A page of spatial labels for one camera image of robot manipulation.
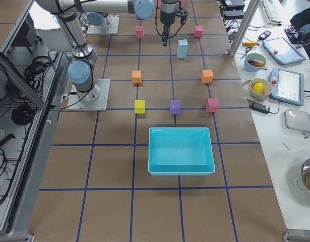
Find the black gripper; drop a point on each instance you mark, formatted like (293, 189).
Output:
(167, 15)

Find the light blue block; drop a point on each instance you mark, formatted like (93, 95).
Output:
(181, 53)
(182, 45)

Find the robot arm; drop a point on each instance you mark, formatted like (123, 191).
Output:
(66, 13)
(81, 70)

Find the pink block near left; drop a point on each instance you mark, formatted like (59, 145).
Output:
(139, 31)

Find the pink block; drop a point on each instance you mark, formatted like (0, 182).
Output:
(139, 31)
(198, 31)
(212, 105)

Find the pink block far left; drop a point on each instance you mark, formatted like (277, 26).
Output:
(198, 31)

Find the orange block near right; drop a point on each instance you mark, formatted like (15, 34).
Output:
(137, 77)

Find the orange block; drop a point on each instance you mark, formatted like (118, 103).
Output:
(207, 76)
(137, 77)

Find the orange block far right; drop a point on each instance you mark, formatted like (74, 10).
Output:
(207, 76)

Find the yellow block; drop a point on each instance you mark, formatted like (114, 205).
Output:
(139, 106)

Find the purple block right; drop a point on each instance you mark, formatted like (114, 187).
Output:
(175, 107)

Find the scissors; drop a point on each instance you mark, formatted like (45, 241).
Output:
(247, 50)

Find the pink block far right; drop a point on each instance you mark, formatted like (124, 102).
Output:
(212, 105)

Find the green bowl with fruit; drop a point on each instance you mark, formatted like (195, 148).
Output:
(254, 62)

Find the keyboard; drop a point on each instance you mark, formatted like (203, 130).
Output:
(270, 11)

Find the lemon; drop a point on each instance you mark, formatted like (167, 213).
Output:
(258, 87)

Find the bowl with lemon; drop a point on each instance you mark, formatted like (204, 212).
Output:
(252, 95)

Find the teach pendant far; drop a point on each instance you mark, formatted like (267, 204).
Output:
(283, 51)

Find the teach pendant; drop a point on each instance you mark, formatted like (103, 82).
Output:
(287, 86)
(283, 51)

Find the black power adapter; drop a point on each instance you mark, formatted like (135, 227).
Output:
(259, 107)

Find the cyan tray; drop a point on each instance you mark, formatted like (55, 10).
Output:
(180, 151)

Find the teach pendant near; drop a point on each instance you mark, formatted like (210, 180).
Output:
(287, 86)

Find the white scale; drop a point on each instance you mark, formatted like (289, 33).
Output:
(297, 120)

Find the metal bowl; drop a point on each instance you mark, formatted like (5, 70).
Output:
(305, 174)

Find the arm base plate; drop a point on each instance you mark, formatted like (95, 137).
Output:
(108, 27)
(96, 99)

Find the yellow handled tool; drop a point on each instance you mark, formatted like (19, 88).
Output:
(250, 44)

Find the aluminium profile post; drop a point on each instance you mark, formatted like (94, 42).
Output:
(249, 14)

